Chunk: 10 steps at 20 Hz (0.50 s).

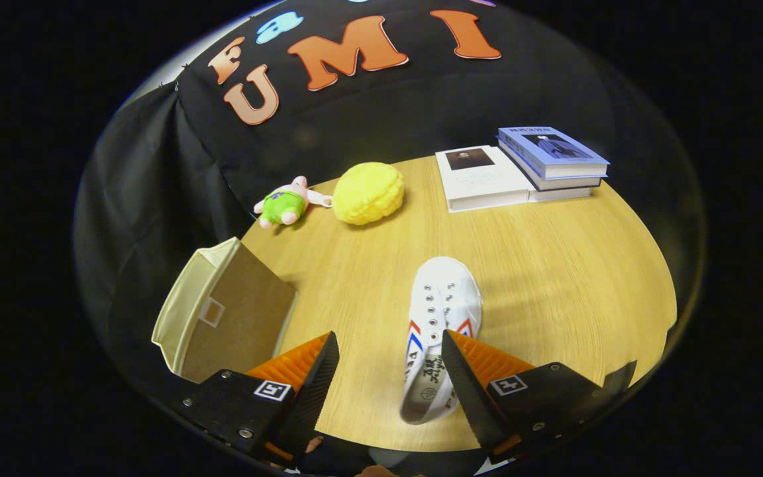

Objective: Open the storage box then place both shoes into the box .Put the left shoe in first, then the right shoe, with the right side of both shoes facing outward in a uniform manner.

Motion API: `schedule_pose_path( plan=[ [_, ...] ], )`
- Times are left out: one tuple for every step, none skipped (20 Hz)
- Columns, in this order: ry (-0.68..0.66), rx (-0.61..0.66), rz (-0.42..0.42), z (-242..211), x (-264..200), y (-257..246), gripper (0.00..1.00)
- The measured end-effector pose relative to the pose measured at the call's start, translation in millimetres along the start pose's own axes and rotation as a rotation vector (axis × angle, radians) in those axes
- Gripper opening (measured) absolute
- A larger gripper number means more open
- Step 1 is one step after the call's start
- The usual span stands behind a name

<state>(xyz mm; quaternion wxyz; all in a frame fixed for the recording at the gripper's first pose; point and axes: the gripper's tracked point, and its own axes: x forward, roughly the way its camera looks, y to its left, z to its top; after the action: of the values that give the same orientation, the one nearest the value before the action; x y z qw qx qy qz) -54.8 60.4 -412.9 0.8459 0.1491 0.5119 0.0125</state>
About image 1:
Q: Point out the yellow plush ball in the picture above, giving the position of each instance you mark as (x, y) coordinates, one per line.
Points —
(368, 192)

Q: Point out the green and pink plush toy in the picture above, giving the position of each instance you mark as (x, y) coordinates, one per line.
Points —
(282, 207)

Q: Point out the white book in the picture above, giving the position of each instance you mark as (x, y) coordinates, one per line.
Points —
(481, 179)

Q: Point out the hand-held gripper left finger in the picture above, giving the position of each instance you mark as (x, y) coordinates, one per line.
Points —
(312, 397)

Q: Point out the black backdrop cloth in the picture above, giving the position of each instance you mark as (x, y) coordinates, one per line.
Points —
(388, 112)

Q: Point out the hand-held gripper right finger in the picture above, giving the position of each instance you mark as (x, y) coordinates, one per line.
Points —
(467, 397)

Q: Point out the blue portrait cover book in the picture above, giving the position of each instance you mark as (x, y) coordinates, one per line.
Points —
(554, 149)

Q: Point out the white canvas shoe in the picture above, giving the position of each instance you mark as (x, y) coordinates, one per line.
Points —
(444, 291)

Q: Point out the brown fabric storage box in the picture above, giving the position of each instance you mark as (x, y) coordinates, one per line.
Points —
(236, 318)

